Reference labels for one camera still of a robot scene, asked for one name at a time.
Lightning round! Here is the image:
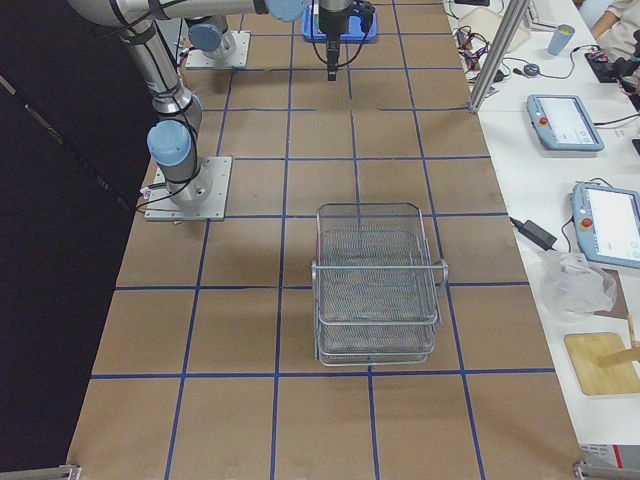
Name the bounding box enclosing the light blue cup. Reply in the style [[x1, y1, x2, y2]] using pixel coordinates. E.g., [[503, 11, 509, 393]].
[[547, 24, 575, 56]]

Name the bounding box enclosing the blue plastic bin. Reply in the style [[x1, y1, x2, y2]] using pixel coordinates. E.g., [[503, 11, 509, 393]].
[[300, 5, 380, 42]]

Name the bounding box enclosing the person at desk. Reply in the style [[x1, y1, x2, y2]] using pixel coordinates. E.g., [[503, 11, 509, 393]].
[[591, 0, 639, 60]]

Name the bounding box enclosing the upper blue teach pendant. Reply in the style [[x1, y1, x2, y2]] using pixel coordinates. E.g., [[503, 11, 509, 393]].
[[526, 94, 605, 152]]

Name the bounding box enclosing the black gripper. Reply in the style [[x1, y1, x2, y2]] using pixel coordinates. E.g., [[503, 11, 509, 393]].
[[318, 0, 354, 82]]

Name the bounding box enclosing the aluminium frame post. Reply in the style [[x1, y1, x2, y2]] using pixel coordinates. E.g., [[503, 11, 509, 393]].
[[468, 0, 528, 114]]

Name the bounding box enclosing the black power adapter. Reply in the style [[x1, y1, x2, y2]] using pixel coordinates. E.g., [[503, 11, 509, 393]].
[[509, 217, 557, 251]]

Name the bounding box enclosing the clear plastic bag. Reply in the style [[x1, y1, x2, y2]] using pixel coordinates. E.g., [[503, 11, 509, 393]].
[[539, 251, 618, 316]]

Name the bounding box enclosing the silver wire mesh shelf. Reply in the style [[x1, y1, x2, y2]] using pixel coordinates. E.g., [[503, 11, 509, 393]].
[[311, 203, 448, 366]]

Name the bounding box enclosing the lower blue teach pendant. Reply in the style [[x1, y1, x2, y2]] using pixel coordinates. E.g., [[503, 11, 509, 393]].
[[570, 182, 639, 269]]

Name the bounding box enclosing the blue teach pendant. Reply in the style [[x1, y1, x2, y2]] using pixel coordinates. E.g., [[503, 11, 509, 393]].
[[526, 94, 605, 152], [570, 182, 639, 269]]

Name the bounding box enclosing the wooden board stand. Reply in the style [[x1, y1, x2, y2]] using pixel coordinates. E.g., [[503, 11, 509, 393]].
[[564, 314, 639, 396]]

